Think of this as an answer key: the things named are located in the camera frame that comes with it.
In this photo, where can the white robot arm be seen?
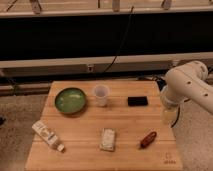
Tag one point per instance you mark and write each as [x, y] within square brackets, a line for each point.
[185, 81]

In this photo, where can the green bowl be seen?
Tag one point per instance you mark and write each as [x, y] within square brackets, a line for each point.
[70, 100]

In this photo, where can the brown red bottle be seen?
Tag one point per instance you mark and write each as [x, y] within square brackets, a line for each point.
[146, 141]

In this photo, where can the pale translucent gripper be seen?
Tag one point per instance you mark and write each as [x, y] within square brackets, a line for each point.
[169, 115]

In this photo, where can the white carton bottle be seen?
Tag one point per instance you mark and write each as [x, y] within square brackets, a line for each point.
[48, 136]

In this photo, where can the black rectangular block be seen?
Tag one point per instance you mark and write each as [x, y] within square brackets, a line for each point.
[137, 101]

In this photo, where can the clear plastic cup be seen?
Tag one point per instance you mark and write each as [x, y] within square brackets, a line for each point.
[101, 93]

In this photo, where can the white sponge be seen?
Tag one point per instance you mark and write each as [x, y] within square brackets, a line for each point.
[108, 138]

